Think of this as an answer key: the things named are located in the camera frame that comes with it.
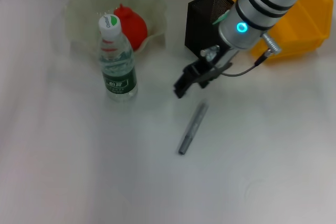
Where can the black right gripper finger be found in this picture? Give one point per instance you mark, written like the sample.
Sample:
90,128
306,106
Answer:
183,83
210,75

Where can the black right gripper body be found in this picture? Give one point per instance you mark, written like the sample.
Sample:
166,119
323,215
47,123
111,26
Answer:
214,60

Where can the black mesh pen holder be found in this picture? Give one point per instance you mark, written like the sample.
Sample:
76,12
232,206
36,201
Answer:
202,30

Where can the green pen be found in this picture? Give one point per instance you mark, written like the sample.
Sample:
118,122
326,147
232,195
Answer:
221,18

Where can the grey pen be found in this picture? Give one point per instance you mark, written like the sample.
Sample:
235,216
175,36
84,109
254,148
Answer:
193,129

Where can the clear green-label water bottle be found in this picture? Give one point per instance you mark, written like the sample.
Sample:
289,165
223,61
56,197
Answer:
118,72

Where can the red-orange fruit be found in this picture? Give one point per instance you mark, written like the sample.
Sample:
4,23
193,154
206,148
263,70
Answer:
136,30

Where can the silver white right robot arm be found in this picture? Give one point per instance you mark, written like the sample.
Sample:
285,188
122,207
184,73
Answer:
262,6

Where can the pale green glass fruit bowl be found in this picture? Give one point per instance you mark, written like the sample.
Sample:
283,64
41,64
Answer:
84,11

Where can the short silver plug connector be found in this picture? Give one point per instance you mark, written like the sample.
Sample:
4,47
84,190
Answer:
210,52

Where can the yellow plastic bin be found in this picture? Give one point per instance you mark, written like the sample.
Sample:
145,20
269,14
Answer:
302,30

